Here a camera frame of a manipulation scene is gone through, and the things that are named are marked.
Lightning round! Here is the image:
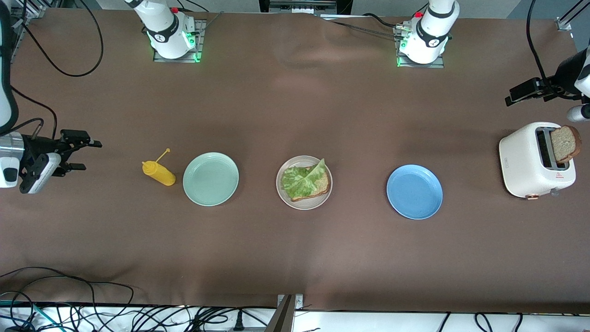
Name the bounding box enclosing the blue plate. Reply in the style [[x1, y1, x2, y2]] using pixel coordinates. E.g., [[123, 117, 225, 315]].
[[386, 165, 443, 220]]

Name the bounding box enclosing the white toaster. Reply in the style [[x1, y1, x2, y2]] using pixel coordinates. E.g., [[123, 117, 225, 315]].
[[499, 122, 577, 201]]

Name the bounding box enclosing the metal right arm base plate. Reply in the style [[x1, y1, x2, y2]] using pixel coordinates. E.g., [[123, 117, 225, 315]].
[[152, 18, 204, 64]]

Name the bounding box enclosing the black equipment rack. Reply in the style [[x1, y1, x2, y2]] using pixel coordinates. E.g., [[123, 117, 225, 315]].
[[258, 0, 353, 15]]

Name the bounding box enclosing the green lettuce leaf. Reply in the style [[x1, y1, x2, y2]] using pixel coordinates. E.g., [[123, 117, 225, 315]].
[[281, 158, 329, 198]]

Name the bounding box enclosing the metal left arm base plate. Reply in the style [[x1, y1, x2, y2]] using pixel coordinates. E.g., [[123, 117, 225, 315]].
[[395, 23, 445, 69]]

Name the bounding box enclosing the clear enclosure with aluminium frame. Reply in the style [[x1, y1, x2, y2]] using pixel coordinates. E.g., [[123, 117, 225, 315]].
[[9, 0, 45, 63]]

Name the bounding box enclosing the metal edge bracket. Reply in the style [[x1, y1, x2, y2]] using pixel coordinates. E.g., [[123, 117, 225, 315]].
[[276, 294, 304, 332]]

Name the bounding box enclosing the black base cable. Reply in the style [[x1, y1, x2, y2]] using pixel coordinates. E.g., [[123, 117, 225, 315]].
[[323, 13, 401, 40]]

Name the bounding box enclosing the brown table cover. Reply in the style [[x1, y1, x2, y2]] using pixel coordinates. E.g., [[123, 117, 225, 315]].
[[0, 8, 590, 315]]

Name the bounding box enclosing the teal floor cable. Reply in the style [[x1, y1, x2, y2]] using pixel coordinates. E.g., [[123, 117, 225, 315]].
[[0, 300, 60, 330]]

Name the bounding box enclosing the brown bread slice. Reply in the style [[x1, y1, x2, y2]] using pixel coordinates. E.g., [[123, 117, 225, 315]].
[[289, 170, 330, 202], [550, 125, 583, 163]]

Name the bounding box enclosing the mint green plate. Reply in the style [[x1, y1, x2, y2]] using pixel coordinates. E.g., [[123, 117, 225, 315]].
[[183, 152, 240, 207]]

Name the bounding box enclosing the beige plate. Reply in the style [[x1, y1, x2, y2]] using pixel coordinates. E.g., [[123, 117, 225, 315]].
[[276, 155, 333, 211]]

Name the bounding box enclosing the yellow mustard squeeze bottle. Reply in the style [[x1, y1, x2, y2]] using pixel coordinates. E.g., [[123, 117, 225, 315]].
[[142, 148, 176, 186]]

